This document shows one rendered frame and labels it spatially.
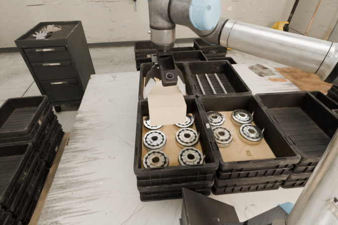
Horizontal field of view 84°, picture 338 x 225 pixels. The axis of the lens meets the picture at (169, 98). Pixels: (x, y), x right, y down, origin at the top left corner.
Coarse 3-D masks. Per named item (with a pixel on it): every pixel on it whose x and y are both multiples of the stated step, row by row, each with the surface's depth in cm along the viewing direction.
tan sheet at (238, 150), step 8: (224, 112) 101; (232, 128) 92; (232, 144) 84; (240, 144) 84; (248, 144) 84; (264, 144) 84; (224, 152) 81; (232, 152) 81; (240, 152) 81; (248, 152) 81; (256, 152) 81; (264, 152) 81; (272, 152) 81; (224, 160) 78; (232, 160) 78; (240, 160) 78
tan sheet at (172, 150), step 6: (168, 126) 93; (144, 132) 90; (162, 132) 90; (168, 132) 90; (174, 132) 90; (168, 138) 87; (174, 138) 87; (168, 144) 84; (174, 144) 84; (198, 144) 84; (144, 150) 82; (162, 150) 82; (168, 150) 82; (174, 150) 82; (180, 150) 82; (168, 156) 79; (174, 156) 79; (156, 162) 77; (174, 162) 77; (204, 162) 77
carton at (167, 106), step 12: (156, 84) 70; (156, 96) 64; (168, 96) 64; (180, 96) 64; (156, 108) 59; (168, 108) 60; (180, 108) 61; (156, 120) 62; (168, 120) 63; (180, 120) 64
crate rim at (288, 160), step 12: (204, 96) 96; (216, 96) 96; (228, 96) 96; (240, 96) 97; (252, 96) 96; (264, 108) 88; (216, 144) 72; (288, 144) 72; (300, 156) 67; (228, 168) 66
